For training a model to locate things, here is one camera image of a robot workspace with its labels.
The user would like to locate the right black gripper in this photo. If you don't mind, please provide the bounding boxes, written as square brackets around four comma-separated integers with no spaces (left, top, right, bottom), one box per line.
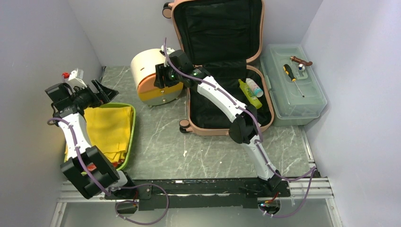
[153,62,183,89]

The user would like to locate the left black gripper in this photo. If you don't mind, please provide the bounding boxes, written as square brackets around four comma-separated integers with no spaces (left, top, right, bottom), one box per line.
[71,79,118,110]

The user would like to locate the cream cylindrical drawer cabinet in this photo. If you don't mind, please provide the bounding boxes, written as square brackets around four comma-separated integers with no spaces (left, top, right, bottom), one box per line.
[131,48,183,106]

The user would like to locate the green plastic tray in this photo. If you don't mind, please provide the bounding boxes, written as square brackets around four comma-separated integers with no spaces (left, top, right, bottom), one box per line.
[84,103,136,171]

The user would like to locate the yellow trousers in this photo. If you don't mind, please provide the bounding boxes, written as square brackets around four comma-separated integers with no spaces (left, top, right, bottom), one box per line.
[59,103,135,167]

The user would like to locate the pink hard-shell suitcase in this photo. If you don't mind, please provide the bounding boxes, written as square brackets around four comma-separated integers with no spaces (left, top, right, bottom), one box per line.
[162,0,274,131]

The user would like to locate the red white patterned cloth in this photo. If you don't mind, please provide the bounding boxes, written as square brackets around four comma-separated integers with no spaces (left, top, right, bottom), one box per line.
[87,161,123,171]

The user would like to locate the yellow green tube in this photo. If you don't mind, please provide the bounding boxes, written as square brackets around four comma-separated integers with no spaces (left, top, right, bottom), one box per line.
[238,79,262,109]

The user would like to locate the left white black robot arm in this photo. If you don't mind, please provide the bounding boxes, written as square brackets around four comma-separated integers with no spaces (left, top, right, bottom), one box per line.
[45,79,136,199]

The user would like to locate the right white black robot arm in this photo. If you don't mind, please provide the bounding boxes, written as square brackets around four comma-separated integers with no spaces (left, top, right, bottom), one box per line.
[154,46,281,196]

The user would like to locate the black yellow screwdriver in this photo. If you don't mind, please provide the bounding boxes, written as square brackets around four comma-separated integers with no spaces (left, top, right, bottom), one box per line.
[283,64,305,98]

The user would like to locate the clear plastic storage box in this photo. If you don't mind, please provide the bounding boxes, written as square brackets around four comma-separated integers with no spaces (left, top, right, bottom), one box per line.
[260,44,327,126]

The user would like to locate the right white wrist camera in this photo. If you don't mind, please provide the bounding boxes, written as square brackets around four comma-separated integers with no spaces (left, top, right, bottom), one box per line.
[160,45,175,66]

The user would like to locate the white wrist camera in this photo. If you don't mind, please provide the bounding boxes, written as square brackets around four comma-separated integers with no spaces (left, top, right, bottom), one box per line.
[160,45,175,66]
[61,68,87,89]

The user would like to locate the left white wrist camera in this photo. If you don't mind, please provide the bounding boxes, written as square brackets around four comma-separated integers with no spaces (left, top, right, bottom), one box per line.
[61,68,87,89]

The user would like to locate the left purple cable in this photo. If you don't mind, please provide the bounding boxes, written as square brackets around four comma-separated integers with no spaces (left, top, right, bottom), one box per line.
[47,117,170,226]

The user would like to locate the purple cable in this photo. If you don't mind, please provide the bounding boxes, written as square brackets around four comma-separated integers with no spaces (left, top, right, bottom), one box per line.
[163,37,317,219]
[47,117,170,226]

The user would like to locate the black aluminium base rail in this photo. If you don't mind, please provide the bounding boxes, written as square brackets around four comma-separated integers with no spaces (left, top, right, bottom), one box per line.
[57,178,334,211]

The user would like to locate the brown handled metal tool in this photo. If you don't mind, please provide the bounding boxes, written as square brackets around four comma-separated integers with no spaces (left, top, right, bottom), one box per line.
[290,56,313,71]

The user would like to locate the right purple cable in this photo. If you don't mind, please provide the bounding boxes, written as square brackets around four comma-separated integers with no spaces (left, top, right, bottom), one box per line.
[163,37,317,219]

